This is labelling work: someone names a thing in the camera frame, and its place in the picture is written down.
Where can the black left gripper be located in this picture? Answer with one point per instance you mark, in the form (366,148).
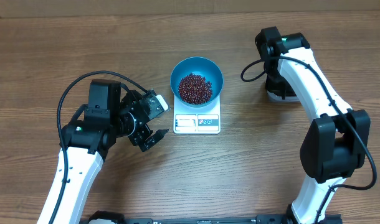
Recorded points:
(152,140)

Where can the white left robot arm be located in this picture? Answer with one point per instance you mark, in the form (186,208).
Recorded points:
(112,111)

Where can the teal metal bowl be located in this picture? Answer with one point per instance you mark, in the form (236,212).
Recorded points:
(199,66)

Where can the clear plastic container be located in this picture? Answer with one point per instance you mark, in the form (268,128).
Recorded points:
(275,99)

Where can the red beans in bowl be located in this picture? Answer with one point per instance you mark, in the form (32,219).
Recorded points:
(195,89)

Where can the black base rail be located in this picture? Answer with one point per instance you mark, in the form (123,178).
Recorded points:
(111,217)

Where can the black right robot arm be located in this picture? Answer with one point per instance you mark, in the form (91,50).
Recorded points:
(335,144)

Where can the white digital kitchen scale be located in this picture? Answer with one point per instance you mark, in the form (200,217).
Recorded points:
(192,120)

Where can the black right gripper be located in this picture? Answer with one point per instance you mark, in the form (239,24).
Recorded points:
(273,87)

